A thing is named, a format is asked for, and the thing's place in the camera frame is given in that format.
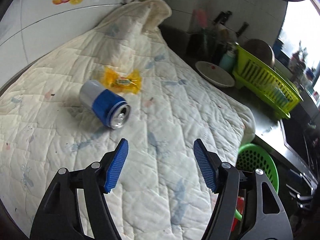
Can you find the yellow candy wrapper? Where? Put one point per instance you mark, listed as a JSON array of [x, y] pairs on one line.
[[121, 84]]

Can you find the blue silver can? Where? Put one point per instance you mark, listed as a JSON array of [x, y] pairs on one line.
[[110, 108]]

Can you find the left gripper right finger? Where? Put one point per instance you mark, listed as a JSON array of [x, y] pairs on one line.
[[264, 216]]

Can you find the window sill plant jars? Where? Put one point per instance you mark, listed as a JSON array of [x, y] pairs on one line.
[[302, 75]]

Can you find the white ceramic plate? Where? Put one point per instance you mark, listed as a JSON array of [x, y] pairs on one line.
[[214, 74]]

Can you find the metal pot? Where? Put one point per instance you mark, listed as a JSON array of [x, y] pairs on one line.
[[260, 50]]

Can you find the teal bottle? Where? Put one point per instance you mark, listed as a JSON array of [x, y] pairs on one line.
[[228, 60]]

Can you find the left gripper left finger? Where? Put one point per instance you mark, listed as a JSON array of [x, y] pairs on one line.
[[58, 215]]

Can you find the lime green dish rack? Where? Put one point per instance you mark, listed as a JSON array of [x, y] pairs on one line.
[[276, 91]]

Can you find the black knife handles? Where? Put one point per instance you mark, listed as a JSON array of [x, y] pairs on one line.
[[226, 21]]

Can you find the white quilted cloth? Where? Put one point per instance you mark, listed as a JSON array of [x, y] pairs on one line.
[[160, 193]]

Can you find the green round basket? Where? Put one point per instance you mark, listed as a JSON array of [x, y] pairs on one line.
[[251, 157]]

